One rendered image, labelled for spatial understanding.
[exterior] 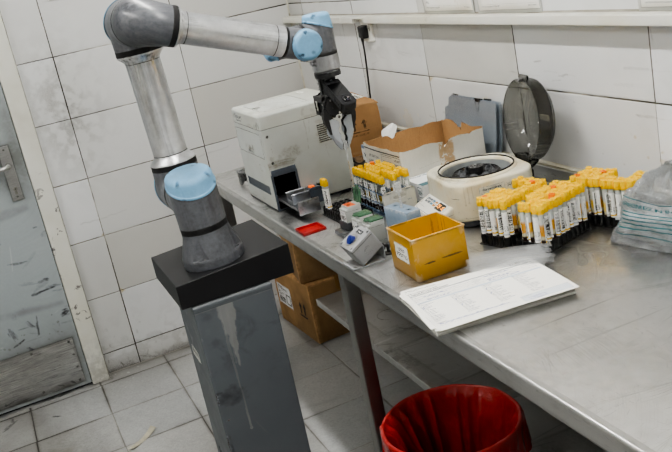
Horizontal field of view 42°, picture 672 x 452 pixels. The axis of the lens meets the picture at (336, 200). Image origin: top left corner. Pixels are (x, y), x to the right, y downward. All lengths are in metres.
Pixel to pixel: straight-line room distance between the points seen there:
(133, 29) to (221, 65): 1.90
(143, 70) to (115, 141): 1.71
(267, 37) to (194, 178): 0.37
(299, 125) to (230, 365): 0.83
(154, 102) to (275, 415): 0.82
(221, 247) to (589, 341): 0.91
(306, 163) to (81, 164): 1.42
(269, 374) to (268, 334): 0.10
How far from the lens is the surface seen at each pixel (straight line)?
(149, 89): 2.17
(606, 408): 1.41
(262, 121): 2.61
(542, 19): 2.29
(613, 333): 1.62
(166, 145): 2.19
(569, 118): 2.36
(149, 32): 2.04
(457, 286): 1.85
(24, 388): 4.02
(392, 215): 2.14
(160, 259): 2.30
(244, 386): 2.19
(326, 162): 2.69
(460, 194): 2.19
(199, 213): 2.07
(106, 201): 3.89
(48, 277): 3.87
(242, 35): 2.09
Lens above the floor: 1.61
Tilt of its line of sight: 16 degrees down
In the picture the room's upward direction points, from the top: 12 degrees counter-clockwise
